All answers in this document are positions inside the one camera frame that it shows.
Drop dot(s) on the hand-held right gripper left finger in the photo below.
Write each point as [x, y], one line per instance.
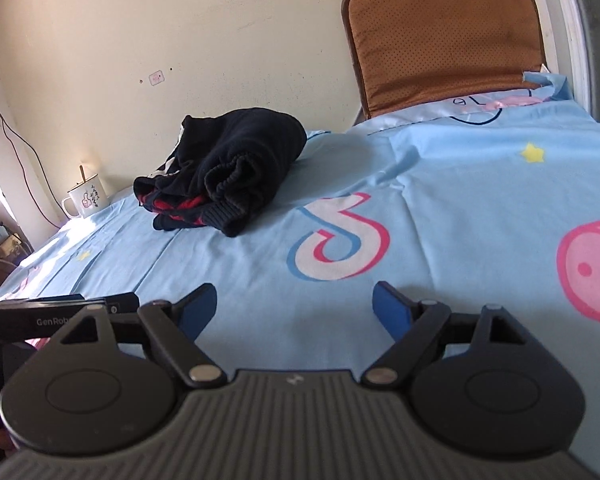
[200, 310]

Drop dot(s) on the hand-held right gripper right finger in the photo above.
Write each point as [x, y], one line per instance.
[387, 305]

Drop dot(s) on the navy red reindeer knit sweater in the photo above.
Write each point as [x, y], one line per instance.
[240, 160]

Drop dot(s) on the beige power strip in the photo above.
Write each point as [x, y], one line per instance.
[11, 249]

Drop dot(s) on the small blue adapter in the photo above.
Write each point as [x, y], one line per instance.
[0, 235]

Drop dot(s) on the light blue cartoon printed bedsheet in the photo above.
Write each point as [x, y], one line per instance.
[430, 200]

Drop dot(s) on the white enamel mug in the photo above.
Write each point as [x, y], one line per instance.
[87, 200]

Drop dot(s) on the wooden stick in mug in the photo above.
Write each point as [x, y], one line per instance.
[82, 176]

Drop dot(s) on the brown chair back cushion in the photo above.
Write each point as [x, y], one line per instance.
[445, 40]

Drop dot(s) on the small pink wall sticker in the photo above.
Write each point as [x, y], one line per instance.
[157, 78]

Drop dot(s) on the white window frame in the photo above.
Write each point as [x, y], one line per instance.
[575, 35]

